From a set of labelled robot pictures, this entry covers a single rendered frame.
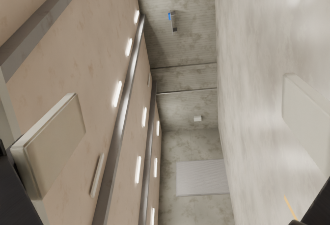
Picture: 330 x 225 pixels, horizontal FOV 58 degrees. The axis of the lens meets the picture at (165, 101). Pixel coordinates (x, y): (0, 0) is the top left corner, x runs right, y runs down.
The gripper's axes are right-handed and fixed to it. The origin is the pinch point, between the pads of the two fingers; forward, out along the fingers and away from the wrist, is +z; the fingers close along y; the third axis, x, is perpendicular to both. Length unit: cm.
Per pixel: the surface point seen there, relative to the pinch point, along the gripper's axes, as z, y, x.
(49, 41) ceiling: 493, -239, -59
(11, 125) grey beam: 200, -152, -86
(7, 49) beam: 343, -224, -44
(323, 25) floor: 346, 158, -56
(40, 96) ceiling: 414, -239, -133
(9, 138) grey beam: 198, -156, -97
